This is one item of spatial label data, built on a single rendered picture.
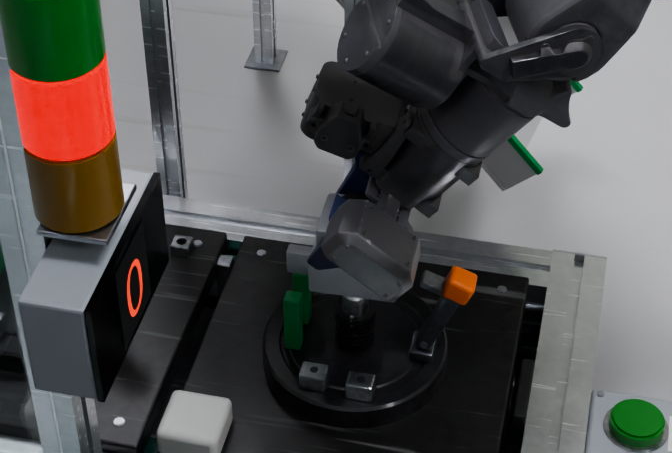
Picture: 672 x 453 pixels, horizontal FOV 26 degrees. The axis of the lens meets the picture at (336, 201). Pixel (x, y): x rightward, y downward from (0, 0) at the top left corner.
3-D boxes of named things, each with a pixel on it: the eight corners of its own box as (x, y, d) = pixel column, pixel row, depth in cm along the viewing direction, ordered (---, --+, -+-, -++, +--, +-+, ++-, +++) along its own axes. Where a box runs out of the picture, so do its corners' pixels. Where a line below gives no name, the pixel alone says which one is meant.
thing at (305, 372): (329, 378, 107) (329, 364, 106) (325, 393, 106) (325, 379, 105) (303, 374, 107) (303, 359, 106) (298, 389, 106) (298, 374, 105)
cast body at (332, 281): (406, 263, 107) (408, 190, 102) (395, 304, 104) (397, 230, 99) (295, 248, 108) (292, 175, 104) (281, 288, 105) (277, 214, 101)
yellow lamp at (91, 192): (136, 182, 82) (128, 112, 79) (107, 240, 78) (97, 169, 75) (52, 170, 83) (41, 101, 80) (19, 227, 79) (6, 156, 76)
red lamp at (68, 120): (128, 111, 79) (119, 35, 75) (97, 168, 75) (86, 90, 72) (41, 99, 79) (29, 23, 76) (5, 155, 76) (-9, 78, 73)
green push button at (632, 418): (662, 419, 109) (666, 401, 108) (660, 460, 106) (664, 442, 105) (609, 411, 110) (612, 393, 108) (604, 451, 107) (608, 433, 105)
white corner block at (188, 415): (235, 433, 108) (233, 396, 106) (218, 480, 105) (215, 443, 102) (175, 422, 109) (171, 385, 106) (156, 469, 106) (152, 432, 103)
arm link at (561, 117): (581, 59, 95) (474, -3, 90) (592, 123, 91) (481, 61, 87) (510, 118, 99) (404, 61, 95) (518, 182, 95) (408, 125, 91)
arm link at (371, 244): (512, 69, 103) (446, 16, 101) (477, 241, 89) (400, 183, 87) (437, 133, 108) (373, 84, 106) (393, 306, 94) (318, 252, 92)
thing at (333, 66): (431, 86, 97) (356, 25, 95) (419, 152, 92) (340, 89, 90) (372, 134, 101) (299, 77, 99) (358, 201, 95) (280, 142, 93)
